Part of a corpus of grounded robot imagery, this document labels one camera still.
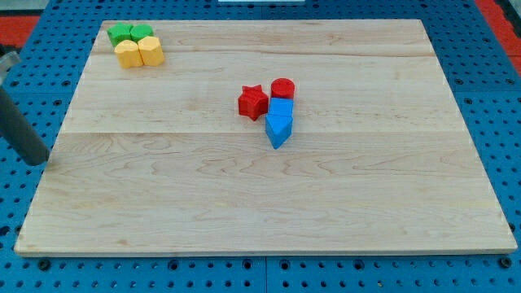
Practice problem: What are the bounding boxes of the yellow heart block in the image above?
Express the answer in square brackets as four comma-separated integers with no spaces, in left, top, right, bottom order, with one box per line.
[114,40,143,68]

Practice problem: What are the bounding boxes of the blue triangle block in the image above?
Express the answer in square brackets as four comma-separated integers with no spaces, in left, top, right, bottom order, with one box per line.
[265,114,293,149]

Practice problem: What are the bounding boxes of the blue cube block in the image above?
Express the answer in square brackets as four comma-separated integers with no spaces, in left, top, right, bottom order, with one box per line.
[268,97,294,116]

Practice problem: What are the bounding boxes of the red star block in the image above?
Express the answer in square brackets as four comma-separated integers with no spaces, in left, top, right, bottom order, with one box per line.
[238,85,269,121]

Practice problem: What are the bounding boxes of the red cylinder block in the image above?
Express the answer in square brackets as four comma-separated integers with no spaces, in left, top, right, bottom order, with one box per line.
[270,77,296,99]

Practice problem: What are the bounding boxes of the large wooden board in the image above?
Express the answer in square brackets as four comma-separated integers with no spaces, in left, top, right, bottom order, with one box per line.
[15,20,517,257]

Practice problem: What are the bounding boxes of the yellow hexagon block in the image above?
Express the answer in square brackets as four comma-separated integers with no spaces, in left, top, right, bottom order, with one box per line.
[138,36,164,66]

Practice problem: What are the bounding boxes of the green round block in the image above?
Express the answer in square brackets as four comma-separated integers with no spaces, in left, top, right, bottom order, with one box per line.
[130,24,154,42]

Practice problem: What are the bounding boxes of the green star block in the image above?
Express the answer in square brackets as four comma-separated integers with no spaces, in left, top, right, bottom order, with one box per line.
[107,23,133,47]

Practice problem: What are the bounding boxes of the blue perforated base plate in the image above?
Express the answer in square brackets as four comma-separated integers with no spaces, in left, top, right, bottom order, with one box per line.
[1,0,520,292]

